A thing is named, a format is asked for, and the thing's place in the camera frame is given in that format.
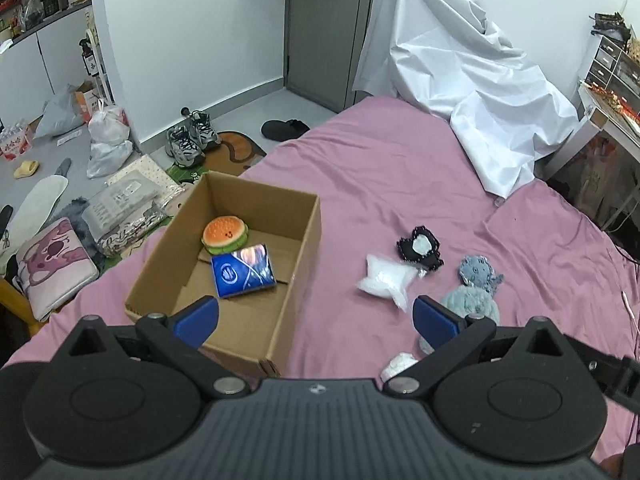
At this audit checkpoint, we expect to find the desktop drawer organizer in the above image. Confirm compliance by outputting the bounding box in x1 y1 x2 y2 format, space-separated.
585 37 640 106

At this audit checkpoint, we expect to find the small white soft lump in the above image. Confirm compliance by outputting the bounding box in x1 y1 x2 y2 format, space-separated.
380 352 419 383

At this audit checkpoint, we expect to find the pack of water bottles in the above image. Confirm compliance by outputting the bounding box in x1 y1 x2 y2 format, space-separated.
0 119 35 160

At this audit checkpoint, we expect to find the black and white plush toy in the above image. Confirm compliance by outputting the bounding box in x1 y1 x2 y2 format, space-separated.
396 226 445 275

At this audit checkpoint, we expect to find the tied white plastic bag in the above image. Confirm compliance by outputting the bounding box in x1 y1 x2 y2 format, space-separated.
88 100 130 146

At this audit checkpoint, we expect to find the grey sneaker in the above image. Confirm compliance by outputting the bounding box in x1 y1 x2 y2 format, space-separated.
165 125 206 168
190 110 222 151

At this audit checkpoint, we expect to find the blue tissue pack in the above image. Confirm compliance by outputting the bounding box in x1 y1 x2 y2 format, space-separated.
210 243 277 301

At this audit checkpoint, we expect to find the white desk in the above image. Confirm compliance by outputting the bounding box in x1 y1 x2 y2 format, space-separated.
545 80 640 233

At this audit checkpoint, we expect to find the pink bed sheet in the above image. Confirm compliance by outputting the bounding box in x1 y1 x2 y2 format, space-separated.
0 95 640 463

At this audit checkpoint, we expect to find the white cabinet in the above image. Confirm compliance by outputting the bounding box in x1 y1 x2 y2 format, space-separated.
0 2 108 131

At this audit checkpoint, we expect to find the small blue-grey plush toy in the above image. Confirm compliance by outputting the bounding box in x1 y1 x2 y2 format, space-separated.
457 255 505 295

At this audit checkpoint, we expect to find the orange and white carton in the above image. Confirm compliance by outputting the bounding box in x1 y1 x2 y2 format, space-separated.
74 81 101 123

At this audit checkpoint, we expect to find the dark spray bottle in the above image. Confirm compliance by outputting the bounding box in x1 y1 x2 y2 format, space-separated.
79 39 101 78

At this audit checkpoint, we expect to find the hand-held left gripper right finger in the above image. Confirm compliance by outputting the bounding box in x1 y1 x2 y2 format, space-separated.
382 296 573 402

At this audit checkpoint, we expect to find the green and brown cartoon rug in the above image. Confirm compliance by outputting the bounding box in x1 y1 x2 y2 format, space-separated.
165 131 268 186

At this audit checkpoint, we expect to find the pink cartoon cushion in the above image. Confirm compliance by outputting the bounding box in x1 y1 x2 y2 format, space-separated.
15 217 100 322

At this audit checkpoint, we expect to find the clear bag of white filling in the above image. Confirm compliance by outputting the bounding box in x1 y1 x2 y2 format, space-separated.
356 253 420 313

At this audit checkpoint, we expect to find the grey door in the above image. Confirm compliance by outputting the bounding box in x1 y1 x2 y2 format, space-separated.
285 0 441 113

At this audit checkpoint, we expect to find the patterned packaged fabric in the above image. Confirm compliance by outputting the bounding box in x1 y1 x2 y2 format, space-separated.
97 205 173 258

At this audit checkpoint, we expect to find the grey packaged clothing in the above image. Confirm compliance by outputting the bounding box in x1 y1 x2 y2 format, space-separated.
82 180 163 236

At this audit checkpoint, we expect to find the grey plastic bag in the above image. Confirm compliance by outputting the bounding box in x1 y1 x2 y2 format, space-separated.
32 85 86 138

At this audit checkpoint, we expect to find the beige dotted packet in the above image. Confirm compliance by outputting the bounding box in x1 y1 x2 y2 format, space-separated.
105 155 183 201

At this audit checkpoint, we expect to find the brown cardboard box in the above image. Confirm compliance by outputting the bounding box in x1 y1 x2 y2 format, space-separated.
124 170 322 379

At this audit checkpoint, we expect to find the burger plush toy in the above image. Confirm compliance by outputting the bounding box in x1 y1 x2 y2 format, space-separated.
201 215 249 256

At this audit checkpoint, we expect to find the yellow mat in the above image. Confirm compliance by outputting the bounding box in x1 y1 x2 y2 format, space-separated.
0 277 46 336

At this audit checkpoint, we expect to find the white draped sheet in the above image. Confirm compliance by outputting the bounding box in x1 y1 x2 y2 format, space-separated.
352 0 581 198

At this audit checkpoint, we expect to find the cream oval pad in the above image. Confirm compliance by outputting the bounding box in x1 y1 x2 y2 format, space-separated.
0 159 72 271

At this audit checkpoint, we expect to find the large grey-blue plush toy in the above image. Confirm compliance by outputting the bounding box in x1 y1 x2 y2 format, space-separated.
419 286 501 353

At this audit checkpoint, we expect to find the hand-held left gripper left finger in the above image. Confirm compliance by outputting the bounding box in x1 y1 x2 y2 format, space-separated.
64 296 252 402

